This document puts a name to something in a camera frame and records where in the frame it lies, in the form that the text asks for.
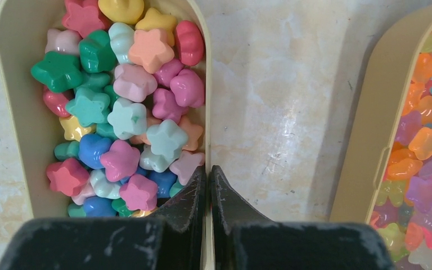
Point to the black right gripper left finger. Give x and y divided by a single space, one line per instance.
169 238

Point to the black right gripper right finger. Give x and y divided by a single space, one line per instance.
244 238

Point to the beige tray opaque candies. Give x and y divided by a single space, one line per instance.
110 104

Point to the beige tray translucent candies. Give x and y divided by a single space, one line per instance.
386 178

